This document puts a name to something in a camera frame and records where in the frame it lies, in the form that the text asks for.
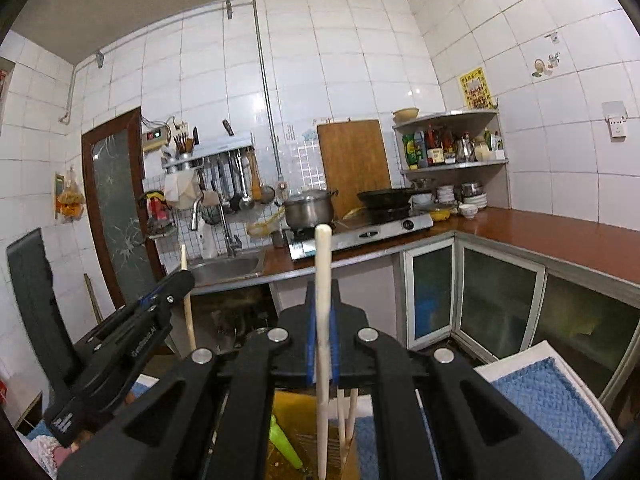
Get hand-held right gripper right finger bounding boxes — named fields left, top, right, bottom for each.
left=327, top=280, right=586, bottom=480

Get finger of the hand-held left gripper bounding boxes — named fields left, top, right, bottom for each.
left=130, top=271, right=197, bottom=323

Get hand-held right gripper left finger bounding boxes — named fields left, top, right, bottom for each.
left=57, top=280, right=321, bottom=480

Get pale wooden chopstick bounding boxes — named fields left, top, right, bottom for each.
left=314, top=224, right=334, bottom=480
left=344, top=388, right=359, bottom=453
left=336, top=388, right=349, bottom=466
left=179, top=243, right=197, bottom=357

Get yellow plastic utensil holder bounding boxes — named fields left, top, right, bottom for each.
left=270, top=389, right=362, bottom=480

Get green plastic handled utensil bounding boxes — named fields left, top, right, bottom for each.
left=269, top=414, right=304, bottom=471

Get steel sink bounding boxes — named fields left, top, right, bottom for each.
left=186, top=249, right=267, bottom=287

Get white detergent bottle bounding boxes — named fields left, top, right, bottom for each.
left=197, top=214, right=219, bottom=260

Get steel faucet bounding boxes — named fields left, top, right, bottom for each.
left=188, top=192, right=244, bottom=259

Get pink cloth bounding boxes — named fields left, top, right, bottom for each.
left=22, top=434, right=74, bottom=479

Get white cloth bag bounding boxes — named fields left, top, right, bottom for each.
left=163, top=169, right=199, bottom=210

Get brown framed glass door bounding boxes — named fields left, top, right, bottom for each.
left=81, top=106, right=166, bottom=312

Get gas stove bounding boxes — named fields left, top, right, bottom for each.
left=288, top=209, right=435, bottom=262

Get yellow plastic bag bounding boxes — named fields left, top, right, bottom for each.
left=246, top=209, right=287, bottom=239

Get steel cooking pot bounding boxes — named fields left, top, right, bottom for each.
left=281, top=189, right=340, bottom=232

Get hanging kitchen ladles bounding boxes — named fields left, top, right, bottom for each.
left=199, top=149, right=277, bottom=214

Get bag of oranges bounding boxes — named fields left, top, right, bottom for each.
left=53, top=167, right=86, bottom=224

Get steel utensil rack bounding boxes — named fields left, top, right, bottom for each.
left=160, top=132, right=255, bottom=171

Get black wok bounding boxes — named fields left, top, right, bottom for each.
left=356, top=186, right=419, bottom=212

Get white electric box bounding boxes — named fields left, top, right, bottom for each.
left=141, top=119, right=191, bottom=154

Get glass door cabinet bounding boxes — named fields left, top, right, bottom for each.
left=401, top=232, right=640, bottom=413

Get wooden cutting board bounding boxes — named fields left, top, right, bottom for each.
left=316, top=118, right=394, bottom=219

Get stack of white dishes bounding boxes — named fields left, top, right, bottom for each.
left=412, top=181, right=489, bottom=221

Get blue fleece blanket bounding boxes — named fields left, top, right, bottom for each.
left=130, top=356, right=617, bottom=480

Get row of condiment bottles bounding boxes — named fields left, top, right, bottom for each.
left=402, top=125, right=506, bottom=170

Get kitchen counter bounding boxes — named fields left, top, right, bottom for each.
left=192, top=206, right=640, bottom=295

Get wire wall basket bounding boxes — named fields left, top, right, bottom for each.
left=137, top=190, right=179, bottom=240

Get grey wall pipe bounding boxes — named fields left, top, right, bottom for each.
left=251, top=0, right=287, bottom=187

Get corner wall shelf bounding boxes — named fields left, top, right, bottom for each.
left=392, top=108, right=511, bottom=177

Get yellow wall poster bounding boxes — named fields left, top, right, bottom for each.
left=458, top=66, right=491, bottom=110

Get wall stickers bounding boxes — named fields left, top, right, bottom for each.
left=530, top=52, right=561, bottom=79

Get white wall socket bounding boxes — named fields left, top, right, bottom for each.
left=601, top=100, right=630, bottom=140

